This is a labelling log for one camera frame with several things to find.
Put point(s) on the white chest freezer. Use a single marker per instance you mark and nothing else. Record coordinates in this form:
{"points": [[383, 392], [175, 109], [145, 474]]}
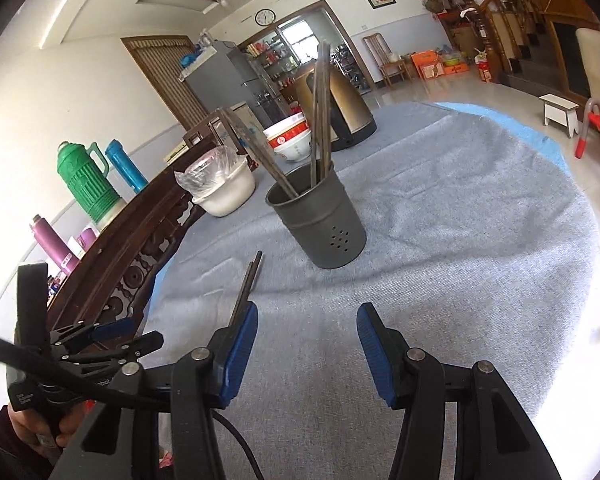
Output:
{"points": [[245, 114]]}

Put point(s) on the person's left hand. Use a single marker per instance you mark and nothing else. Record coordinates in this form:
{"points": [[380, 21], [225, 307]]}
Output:
{"points": [[32, 429]]}

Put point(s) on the dark chopstick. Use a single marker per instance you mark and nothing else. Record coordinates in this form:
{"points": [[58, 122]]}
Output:
{"points": [[327, 96], [257, 260], [322, 119], [243, 293], [316, 125]]}

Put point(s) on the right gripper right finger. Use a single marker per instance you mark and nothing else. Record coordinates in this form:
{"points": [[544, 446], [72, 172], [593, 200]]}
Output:
{"points": [[384, 350]]}

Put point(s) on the wooden chair by wall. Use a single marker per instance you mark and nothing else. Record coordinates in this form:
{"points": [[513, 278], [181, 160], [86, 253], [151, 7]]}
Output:
{"points": [[388, 63]]}

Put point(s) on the grey chopstick in holder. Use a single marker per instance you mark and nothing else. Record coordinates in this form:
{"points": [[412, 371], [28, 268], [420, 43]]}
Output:
{"points": [[267, 159], [257, 152]]}

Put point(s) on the round wall clock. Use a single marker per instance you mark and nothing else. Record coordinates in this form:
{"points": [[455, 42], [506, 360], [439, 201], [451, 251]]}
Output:
{"points": [[265, 17]]}

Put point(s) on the white bowl with plastic bag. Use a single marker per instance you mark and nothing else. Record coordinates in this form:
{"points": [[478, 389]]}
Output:
{"points": [[219, 182]]}

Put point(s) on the gold electric kettle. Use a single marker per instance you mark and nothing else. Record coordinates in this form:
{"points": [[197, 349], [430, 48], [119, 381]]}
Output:
{"points": [[351, 121]]}

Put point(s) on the small white stool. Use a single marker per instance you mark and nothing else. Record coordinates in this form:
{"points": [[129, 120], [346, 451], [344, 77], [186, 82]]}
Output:
{"points": [[562, 112]]}

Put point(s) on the dark carved wooden chair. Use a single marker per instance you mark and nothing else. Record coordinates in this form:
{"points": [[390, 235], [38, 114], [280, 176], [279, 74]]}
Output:
{"points": [[116, 277]]}

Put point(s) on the red white bowl stack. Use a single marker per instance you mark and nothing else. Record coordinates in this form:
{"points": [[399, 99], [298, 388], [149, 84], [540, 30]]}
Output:
{"points": [[290, 138]]}

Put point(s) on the dark metal utensil holder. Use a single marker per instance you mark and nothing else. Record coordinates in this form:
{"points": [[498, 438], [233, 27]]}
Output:
{"points": [[322, 218]]}

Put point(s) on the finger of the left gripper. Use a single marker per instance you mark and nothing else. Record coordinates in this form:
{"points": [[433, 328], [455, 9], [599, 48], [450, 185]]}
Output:
{"points": [[129, 351], [82, 335]]}

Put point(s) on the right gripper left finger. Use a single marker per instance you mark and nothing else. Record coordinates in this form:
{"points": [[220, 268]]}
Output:
{"points": [[231, 348]]}

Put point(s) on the blue thermos bottle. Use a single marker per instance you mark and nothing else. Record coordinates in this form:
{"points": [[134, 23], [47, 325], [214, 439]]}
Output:
{"points": [[125, 166]]}

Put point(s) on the purple thermos bottle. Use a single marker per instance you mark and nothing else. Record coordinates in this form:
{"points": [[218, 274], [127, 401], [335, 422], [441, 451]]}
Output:
{"points": [[53, 245]]}

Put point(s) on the grey refrigerator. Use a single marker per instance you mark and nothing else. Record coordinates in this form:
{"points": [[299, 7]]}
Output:
{"points": [[224, 76]]}

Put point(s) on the grey towel table cover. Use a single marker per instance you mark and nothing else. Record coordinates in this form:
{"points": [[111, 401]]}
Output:
{"points": [[478, 247]]}

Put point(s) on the green thermos jug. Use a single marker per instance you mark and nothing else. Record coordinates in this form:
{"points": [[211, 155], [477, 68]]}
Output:
{"points": [[85, 172]]}

